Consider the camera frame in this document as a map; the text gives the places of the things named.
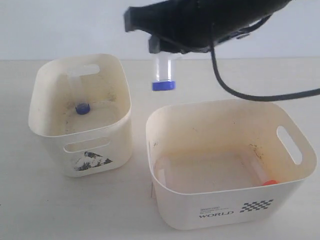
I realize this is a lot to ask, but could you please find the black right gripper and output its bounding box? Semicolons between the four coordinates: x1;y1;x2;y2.
124;0;290;54

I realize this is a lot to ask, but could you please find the orange-capped clear tube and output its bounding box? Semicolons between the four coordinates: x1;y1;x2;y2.
245;158;279;186

